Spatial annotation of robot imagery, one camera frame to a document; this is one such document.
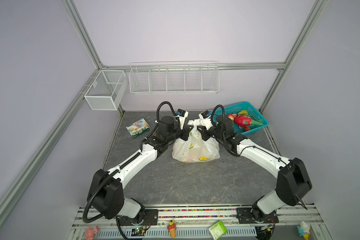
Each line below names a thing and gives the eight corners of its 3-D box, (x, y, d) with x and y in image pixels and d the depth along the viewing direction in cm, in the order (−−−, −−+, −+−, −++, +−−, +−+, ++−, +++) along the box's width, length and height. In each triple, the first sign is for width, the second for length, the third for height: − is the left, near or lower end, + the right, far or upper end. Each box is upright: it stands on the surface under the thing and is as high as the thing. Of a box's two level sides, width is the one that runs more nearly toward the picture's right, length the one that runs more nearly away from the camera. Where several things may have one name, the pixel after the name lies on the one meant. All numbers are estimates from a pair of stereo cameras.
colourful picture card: (133, 140, 106) (131, 135, 101) (128, 131, 111) (126, 126, 106) (150, 131, 111) (149, 126, 106) (145, 123, 116) (143, 118, 111)
